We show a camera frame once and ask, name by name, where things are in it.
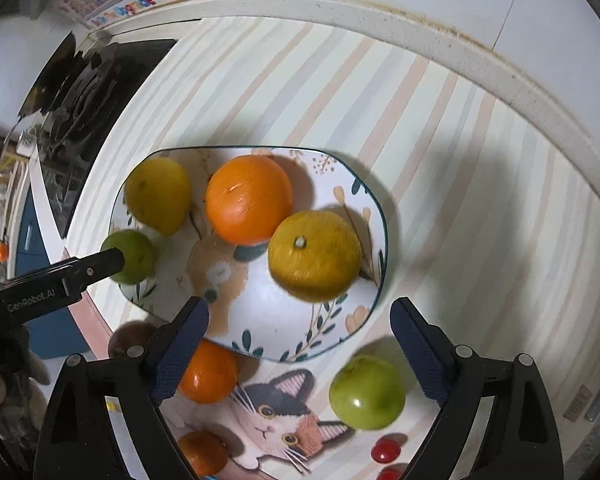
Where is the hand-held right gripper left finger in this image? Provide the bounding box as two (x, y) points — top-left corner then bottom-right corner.
(32, 296), (211, 480)

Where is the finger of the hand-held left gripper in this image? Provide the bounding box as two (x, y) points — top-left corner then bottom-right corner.
(60, 249), (127, 300)

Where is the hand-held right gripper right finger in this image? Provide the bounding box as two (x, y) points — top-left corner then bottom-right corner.
(389, 296), (565, 480)

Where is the bright orange mandarin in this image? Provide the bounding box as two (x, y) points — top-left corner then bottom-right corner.
(177, 340), (240, 405)

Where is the green round fruit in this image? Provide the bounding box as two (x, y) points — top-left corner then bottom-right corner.
(328, 355), (407, 431)
(100, 230), (157, 285)

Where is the brown passion fruit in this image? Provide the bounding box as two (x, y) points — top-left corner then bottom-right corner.
(107, 321), (158, 360)

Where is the floral ceramic plate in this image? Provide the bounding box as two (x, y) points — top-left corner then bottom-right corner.
(108, 146), (388, 363)

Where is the dark red-orange mandarin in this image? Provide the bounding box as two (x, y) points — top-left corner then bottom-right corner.
(178, 430), (229, 477)

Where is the blue cabinet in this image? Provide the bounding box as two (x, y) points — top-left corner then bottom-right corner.
(10, 185), (88, 361)

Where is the yellow citrus fruit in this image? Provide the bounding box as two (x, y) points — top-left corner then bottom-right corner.
(124, 157), (193, 237)

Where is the yellow-green mandarin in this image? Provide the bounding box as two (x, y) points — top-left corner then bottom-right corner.
(267, 211), (363, 303)

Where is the large orange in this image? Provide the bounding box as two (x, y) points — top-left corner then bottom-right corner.
(205, 155), (295, 247)

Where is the black gas stove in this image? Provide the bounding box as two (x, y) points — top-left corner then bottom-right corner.
(19, 30), (180, 171)

